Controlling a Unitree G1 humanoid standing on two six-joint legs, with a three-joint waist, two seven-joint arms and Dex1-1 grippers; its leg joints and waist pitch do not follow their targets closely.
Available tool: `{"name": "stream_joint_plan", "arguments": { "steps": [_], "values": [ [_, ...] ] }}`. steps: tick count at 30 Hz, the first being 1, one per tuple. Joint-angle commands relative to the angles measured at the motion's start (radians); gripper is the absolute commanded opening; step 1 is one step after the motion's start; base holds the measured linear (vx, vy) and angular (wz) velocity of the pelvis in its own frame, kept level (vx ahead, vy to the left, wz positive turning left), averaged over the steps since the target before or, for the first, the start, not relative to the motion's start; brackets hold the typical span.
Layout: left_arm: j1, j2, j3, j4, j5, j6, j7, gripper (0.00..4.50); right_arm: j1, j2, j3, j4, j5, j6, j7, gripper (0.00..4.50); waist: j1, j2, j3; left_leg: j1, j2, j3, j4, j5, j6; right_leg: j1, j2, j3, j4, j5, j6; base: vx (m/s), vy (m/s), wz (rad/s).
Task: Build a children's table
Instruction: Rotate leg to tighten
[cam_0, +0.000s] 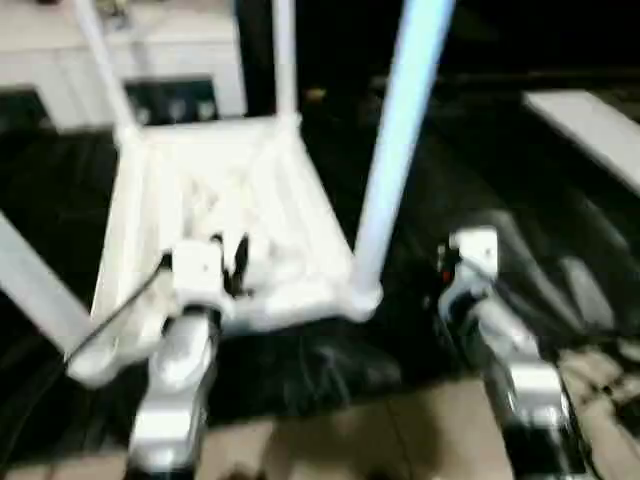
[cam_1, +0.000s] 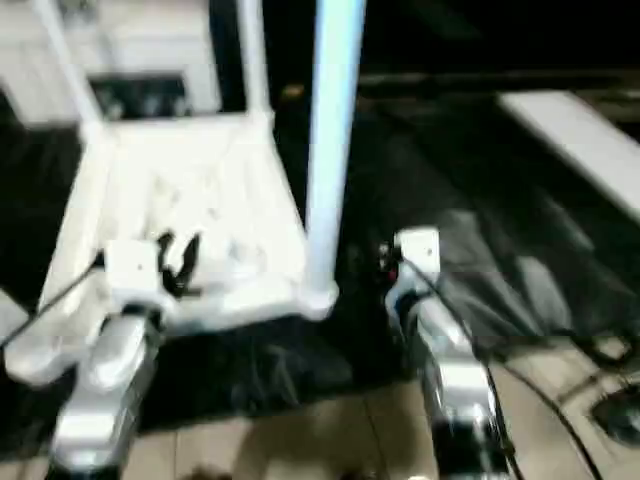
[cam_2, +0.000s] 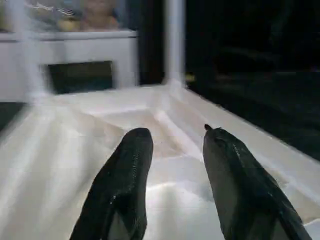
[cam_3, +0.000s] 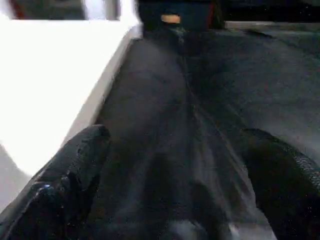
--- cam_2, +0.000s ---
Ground black mat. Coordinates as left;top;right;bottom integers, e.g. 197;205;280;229
0;81;320;156

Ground peach toy figure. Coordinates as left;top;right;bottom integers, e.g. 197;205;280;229
81;0;119;31

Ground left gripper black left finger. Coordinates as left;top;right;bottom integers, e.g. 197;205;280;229
69;127;155;240

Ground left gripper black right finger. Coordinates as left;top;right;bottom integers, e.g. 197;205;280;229
201;123;313;240

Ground white plastic table leg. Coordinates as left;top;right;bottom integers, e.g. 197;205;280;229
164;0;188;88
17;0;45;101

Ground white plastic table top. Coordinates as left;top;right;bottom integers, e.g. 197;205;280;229
0;79;320;240

